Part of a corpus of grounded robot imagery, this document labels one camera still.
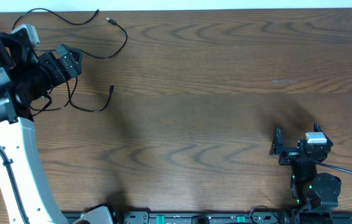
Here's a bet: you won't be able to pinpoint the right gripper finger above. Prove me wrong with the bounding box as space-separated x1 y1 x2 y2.
269 126 285 155
313 122 327 139

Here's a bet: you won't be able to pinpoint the thin black usb cable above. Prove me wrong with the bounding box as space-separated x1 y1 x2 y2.
12 7 129 60

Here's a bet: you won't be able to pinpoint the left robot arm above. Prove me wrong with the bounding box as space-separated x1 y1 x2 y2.
0 28 82 223

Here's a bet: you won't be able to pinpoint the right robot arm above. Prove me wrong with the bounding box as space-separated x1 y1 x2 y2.
269 123 341 223

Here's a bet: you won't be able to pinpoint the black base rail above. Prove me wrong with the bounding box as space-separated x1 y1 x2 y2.
63 203 352 224

